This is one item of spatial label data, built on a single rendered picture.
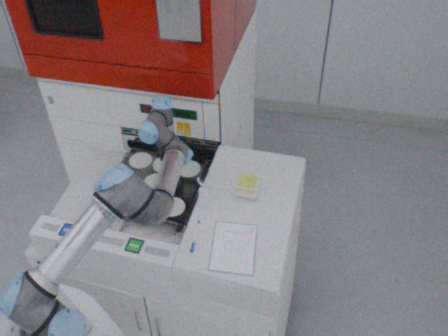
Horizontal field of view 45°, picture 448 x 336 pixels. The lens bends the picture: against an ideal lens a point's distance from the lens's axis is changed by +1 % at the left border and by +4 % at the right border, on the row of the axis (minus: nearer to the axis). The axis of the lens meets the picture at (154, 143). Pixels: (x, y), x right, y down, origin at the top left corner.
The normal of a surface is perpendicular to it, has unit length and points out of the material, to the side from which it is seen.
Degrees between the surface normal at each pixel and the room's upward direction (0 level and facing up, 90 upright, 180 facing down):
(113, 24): 90
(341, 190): 0
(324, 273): 0
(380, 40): 90
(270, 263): 0
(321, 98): 90
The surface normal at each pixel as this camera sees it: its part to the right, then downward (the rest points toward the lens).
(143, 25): -0.34, 0.65
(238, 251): -0.11, -0.75
